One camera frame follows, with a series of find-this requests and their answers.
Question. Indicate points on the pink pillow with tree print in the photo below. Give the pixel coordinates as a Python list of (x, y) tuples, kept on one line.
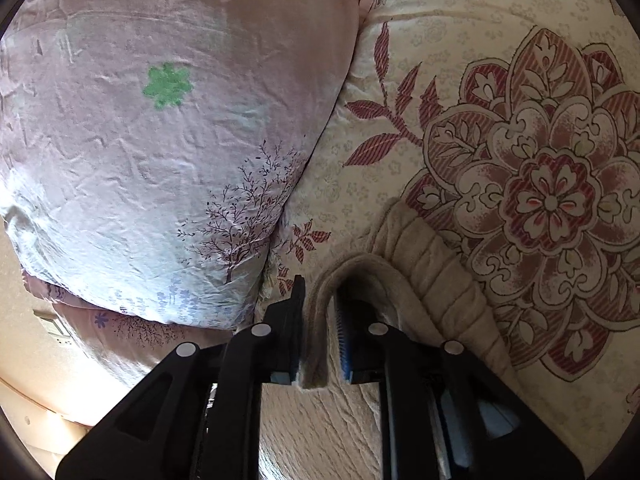
[(165, 150)]

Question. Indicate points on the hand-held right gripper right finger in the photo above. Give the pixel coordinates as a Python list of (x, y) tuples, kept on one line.
[(350, 347)]

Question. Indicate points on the white wall socket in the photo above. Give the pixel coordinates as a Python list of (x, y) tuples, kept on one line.
[(56, 329)]

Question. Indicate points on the cream floral bed quilt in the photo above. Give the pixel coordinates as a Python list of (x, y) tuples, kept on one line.
[(525, 135)]

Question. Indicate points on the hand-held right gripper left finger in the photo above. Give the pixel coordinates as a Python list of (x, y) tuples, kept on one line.
[(289, 332)]

